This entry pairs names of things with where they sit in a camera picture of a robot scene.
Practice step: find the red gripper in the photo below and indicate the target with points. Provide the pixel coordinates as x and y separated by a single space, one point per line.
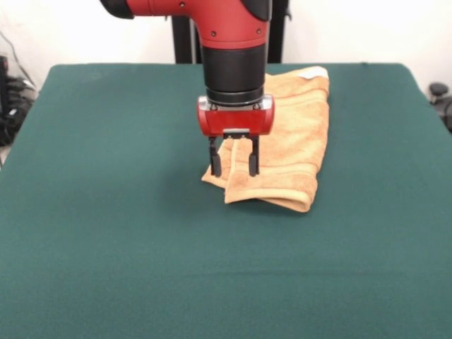
234 121

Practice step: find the tan terry towel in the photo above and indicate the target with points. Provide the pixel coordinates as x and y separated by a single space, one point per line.
300 141

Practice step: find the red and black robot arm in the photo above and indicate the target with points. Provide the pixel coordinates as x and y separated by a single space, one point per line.
233 46

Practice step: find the dark green table cloth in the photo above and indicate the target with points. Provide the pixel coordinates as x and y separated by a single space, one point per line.
106 247

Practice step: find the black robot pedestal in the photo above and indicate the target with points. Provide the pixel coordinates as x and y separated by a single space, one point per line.
183 46

